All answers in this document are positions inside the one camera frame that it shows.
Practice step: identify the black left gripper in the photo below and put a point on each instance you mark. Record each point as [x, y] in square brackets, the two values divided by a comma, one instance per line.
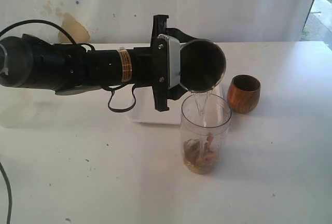
[142, 65]

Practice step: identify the stainless steel cup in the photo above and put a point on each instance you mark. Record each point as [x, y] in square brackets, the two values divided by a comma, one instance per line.
[203, 65]

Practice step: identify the clear plastic measuring cup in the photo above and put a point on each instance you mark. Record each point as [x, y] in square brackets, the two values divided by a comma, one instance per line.
[218, 130]

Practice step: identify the brown wooden cup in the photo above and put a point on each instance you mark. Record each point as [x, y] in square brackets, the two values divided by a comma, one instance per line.
[243, 93]

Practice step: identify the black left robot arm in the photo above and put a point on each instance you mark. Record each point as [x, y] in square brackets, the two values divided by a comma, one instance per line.
[68, 69]

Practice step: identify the white rectangular tray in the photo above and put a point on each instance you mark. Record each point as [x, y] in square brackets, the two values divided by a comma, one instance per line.
[199, 109]

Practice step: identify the brown food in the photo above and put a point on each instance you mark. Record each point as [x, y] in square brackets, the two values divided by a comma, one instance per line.
[199, 154]

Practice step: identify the white backdrop cloth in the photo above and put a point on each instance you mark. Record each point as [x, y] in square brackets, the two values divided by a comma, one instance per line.
[130, 21]

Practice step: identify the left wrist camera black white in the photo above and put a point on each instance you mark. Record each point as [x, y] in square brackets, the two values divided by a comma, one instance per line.
[166, 67]

